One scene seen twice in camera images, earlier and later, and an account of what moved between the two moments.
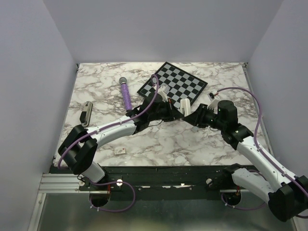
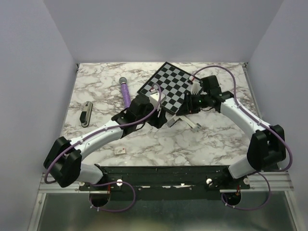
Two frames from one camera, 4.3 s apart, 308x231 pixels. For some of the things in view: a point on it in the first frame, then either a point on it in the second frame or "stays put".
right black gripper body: (208, 118) to (194, 102)
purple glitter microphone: (122, 81) stays put
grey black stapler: (85, 115) stays put
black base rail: (158, 182) stays put
